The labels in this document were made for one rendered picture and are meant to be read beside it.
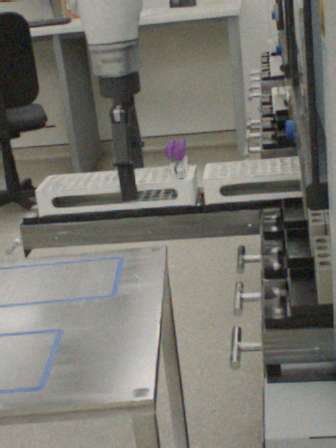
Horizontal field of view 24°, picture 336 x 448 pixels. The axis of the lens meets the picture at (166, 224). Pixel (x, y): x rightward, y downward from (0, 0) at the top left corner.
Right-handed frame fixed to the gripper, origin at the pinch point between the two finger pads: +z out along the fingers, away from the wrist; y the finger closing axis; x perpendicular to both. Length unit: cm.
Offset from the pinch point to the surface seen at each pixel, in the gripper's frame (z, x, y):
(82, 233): 7.5, -9.6, 6.7
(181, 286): 85, -13, -138
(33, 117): 31, -89, -232
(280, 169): -0.5, 27.7, 2.9
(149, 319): 4, 9, 51
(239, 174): -0.5, 20.3, 3.9
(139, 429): 8, 10, 69
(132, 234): 8.4, -0.3, 6.8
